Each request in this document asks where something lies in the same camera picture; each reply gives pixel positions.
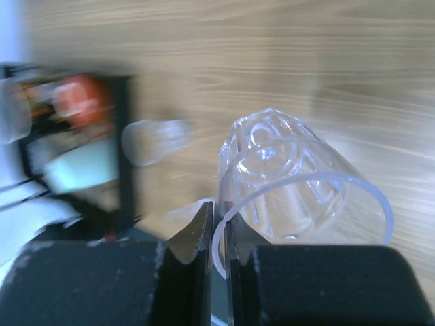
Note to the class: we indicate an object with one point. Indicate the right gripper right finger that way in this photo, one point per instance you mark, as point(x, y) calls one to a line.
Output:
point(318, 284)

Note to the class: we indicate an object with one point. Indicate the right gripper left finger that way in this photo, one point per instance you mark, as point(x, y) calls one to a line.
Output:
point(127, 282)

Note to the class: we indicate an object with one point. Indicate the clear faceted glass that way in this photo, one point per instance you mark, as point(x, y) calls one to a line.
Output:
point(290, 186)

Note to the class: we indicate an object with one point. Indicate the pale green cup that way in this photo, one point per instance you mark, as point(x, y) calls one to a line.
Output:
point(86, 166)

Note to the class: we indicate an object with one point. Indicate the small orange mug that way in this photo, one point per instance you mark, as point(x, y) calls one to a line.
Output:
point(85, 101)

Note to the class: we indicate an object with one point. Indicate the black skull mug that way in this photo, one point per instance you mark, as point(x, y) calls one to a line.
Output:
point(37, 96)

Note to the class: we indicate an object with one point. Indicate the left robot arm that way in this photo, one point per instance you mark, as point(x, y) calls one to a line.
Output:
point(25, 211)

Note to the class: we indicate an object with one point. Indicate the clear plastic cup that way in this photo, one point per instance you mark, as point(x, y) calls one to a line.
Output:
point(185, 214)
point(147, 142)

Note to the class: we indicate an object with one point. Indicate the black wire dish rack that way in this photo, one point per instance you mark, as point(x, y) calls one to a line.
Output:
point(94, 222)

